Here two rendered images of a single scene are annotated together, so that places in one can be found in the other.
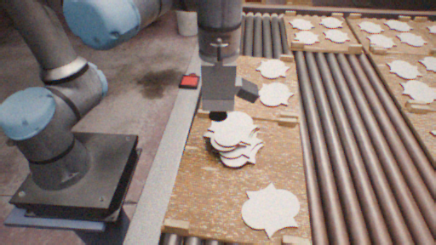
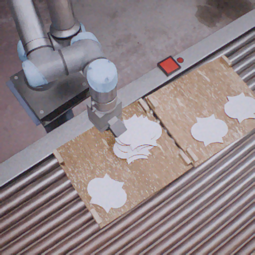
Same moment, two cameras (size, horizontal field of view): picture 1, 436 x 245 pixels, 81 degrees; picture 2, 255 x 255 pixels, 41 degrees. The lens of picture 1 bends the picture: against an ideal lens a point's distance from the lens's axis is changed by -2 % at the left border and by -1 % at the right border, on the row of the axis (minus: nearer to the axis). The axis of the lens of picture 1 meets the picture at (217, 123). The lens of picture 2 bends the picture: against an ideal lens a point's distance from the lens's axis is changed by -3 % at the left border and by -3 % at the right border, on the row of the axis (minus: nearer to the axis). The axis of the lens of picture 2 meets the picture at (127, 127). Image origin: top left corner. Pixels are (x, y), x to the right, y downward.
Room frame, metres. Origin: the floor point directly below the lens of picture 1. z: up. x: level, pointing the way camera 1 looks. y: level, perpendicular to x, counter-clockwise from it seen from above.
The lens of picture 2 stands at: (0.15, -0.41, 2.19)
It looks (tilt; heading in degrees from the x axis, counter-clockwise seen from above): 65 degrees down; 47
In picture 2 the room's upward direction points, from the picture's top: 1 degrees clockwise
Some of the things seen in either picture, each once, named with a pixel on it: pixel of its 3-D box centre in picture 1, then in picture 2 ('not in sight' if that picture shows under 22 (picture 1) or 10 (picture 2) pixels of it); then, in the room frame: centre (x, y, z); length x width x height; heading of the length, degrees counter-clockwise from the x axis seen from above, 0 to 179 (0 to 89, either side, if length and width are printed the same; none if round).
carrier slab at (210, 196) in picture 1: (241, 169); (121, 159); (0.43, -0.07, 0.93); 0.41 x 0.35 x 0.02; 172
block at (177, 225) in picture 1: (177, 225); (58, 156); (0.26, 0.09, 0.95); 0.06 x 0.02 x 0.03; 82
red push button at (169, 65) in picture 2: (189, 82); (168, 66); (0.87, 0.11, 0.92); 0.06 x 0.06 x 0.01; 83
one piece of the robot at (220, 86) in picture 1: (230, 76); (109, 115); (0.43, -0.02, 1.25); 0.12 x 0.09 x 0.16; 89
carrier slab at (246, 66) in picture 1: (252, 84); (209, 107); (0.85, -0.14, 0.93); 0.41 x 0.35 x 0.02; 170
